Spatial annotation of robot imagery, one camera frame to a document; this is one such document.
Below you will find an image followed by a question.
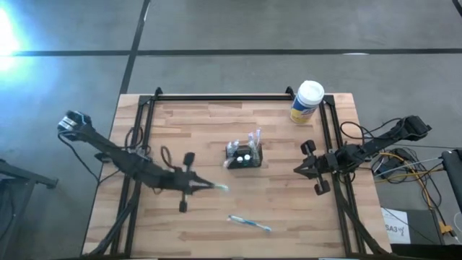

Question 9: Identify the black wire caddy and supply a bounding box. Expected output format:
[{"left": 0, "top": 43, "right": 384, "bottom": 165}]
[{"left": 225, "top": 144, "right": 264, "bottom": 170}]

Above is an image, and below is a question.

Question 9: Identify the black metal stand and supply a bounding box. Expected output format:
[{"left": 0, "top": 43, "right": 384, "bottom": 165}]
[
  {"left": 440, "top": 148, "right": 462, "bottom": 214},
  {"left": 0, "top": 158, "right": 58, "bottom": 254}
]

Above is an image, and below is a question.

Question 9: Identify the white wipes canister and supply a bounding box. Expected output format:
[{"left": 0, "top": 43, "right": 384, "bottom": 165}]
[{"left": 289, "top": 79, "right": 326, "bottom": 125}]

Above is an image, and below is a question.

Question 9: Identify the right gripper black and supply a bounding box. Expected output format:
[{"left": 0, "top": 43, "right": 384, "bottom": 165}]
[{"left": 293, "top": 139, "right": 342, "bottom": 196}]

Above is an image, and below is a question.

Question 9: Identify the white printed paper sheet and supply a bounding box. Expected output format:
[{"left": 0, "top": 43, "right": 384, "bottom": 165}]
[{"left": 380, "top": 206, "right": 412, "bottom": 246}]

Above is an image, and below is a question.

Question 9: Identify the black equipment box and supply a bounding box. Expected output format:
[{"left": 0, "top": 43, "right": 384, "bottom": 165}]
[{"left": 391, "top": 208, "right": 462, "bottom": 260}]

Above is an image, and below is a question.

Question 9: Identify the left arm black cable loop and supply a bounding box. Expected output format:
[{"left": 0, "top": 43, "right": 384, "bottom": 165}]
[{"left": 160, "top": 145, "right": 175, "bottom": 170}]

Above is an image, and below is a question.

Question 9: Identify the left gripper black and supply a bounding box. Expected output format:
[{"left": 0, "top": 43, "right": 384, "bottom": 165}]
[{"left": 165, "top": 152, "right": 218, "bottom": 214}]

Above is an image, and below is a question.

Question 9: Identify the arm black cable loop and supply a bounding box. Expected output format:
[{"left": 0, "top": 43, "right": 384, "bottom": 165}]
[
  {"left": 160, "top": 145, "right": 175, "bottom": 170},
  {"left": 339, "top": 117, "right": 404, "bottom": 142}
]

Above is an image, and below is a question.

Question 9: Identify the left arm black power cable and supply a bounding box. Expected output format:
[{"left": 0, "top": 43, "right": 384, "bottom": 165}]
[{"left": 57, "top": 134, "right": 122, "bottom": 183}]

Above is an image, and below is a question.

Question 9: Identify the white cable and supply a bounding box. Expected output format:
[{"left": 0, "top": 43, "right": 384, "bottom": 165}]
[{"left": 373, "top": 157, "right": 444, "bottom": 178}]

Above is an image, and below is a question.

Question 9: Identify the black cable bundle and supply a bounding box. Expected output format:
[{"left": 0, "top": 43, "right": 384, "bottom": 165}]
[{"left": 371, "top": 146, "right": 447, "bottom": 203}]

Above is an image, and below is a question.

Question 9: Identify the yellow cable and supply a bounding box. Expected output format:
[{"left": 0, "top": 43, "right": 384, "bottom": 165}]
[{"left": 375, "top": 151, "right": 456, "bottom": 238}]

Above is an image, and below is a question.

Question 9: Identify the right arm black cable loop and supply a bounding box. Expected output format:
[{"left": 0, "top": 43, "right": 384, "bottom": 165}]
[{"left": 339, "top": 117, "right": 404, "bottom": 142}]

